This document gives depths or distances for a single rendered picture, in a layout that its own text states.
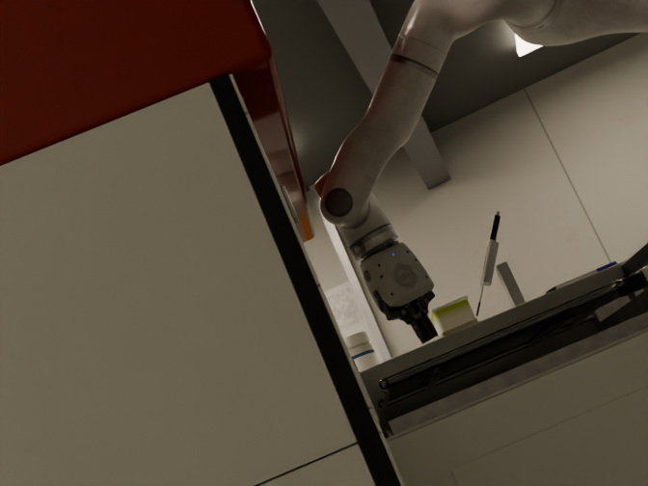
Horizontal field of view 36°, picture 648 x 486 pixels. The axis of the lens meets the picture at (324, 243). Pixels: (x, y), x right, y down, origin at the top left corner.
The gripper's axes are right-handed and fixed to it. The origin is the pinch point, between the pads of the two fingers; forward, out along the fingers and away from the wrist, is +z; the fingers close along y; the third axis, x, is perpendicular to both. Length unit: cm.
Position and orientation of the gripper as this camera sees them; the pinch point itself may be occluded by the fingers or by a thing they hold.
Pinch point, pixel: (424, 329)
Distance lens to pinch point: 173.4
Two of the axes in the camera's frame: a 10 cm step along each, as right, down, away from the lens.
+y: 7.6, -3.3, 5.6
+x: -4.3, 3.9, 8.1
